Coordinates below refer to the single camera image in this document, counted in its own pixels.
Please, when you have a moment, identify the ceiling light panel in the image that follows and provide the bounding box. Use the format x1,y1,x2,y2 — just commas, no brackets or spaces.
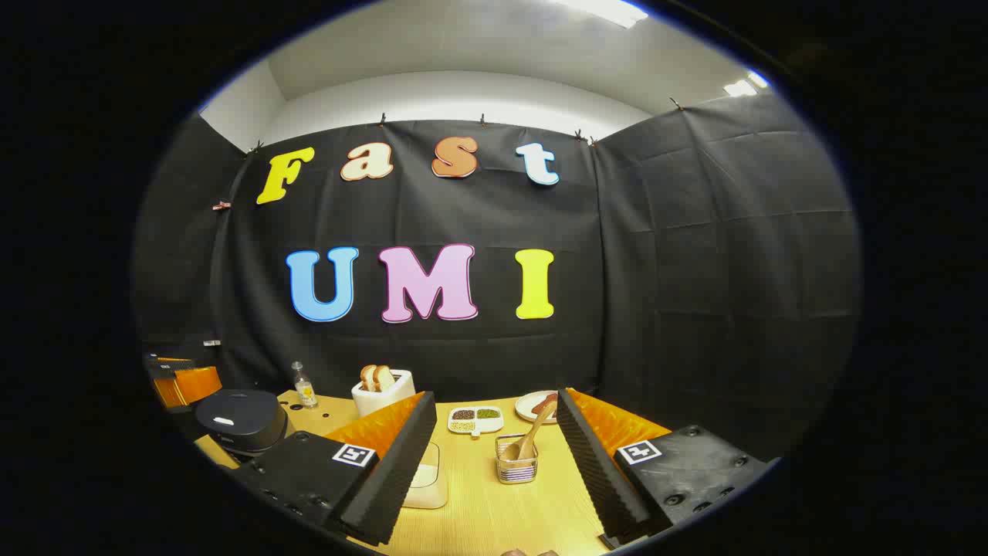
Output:
552,0,649,29
723,69,770,97

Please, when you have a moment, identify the white divided dish of beans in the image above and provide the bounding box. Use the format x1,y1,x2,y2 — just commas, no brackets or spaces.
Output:
448,406,505,438

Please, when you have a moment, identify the small glass bottle yellow label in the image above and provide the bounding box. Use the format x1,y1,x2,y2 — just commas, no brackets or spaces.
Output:
292,361,319,409

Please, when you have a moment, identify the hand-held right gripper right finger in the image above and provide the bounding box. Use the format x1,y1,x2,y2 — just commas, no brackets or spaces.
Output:
556,388,773,551

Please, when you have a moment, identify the wooden spoon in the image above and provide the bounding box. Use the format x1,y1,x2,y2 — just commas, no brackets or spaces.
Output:
503,402,558,463

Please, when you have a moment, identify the white round plate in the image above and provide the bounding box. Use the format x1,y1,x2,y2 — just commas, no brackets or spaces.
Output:
515,391,560,425

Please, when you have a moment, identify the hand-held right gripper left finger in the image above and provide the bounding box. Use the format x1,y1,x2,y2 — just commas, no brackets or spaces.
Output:
232,392,438,547

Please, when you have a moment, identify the white toaster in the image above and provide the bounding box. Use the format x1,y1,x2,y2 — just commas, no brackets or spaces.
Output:
352,369,416,418

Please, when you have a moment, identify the metal wire chopstick holder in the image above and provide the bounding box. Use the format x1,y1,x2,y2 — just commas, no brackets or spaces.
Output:
495,434,540,485

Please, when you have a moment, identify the black rice cooker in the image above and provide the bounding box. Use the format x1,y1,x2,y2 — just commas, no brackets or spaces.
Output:
195,388,288,456

